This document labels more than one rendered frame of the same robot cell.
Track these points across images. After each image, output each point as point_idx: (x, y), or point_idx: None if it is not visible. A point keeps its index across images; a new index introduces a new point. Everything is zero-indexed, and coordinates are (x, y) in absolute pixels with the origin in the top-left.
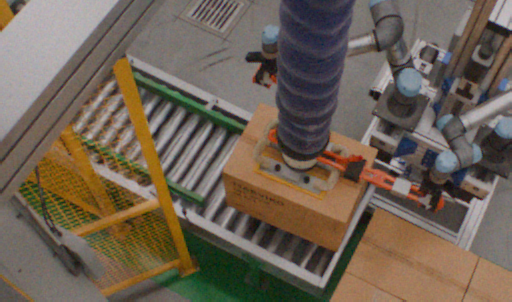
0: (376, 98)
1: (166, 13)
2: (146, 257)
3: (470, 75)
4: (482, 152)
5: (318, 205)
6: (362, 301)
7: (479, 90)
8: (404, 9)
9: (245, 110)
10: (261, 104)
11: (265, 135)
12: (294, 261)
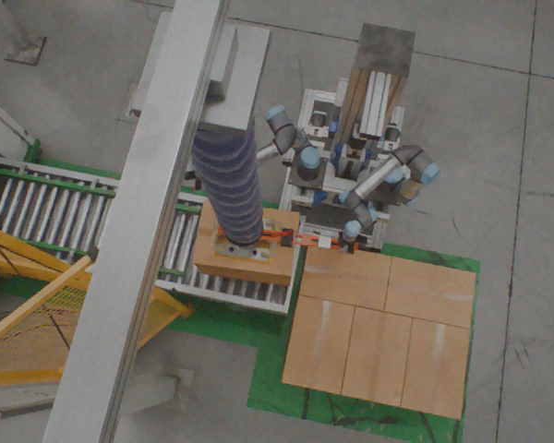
0: (288, 165)
1: (109, 118)
2: (155, 312)
3: (355, 146)
4: (377, 191)
5: (268, 268)
6: (316, 313)
7: (364, 149)
8: (289, 61)
9: (192, 180)
10: (205, 201)
11: (215, 229)
12: (260, 295)
